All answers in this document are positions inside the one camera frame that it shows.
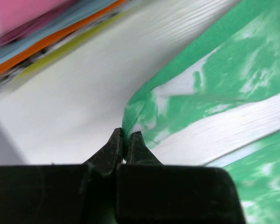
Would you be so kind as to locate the orange folded trousers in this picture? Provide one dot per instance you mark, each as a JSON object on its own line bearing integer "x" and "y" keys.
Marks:
{"x": 104, "y": 7}

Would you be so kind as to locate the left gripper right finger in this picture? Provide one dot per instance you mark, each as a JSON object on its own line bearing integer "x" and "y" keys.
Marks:
{"x": 148, "y": 192}

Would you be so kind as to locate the pink camouflage folded trousers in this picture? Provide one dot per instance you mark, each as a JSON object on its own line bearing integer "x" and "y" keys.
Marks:
{"x": 19, "y": 18}

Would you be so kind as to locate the green tie-dye trousers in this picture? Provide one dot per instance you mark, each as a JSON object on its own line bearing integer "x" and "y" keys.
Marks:
{"x": 218, "y": 104}

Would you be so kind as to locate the yellow patterned folded trousers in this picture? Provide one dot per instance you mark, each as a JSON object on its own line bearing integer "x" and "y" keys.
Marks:
{"x": 57, "y": 50}

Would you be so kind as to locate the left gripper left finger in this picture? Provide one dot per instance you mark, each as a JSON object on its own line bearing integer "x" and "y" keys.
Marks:
{"x": 62, "y": 194}

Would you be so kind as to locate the light blue folded trousers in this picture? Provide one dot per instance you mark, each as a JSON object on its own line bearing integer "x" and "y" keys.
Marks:
{"x": 62, "y": 21}

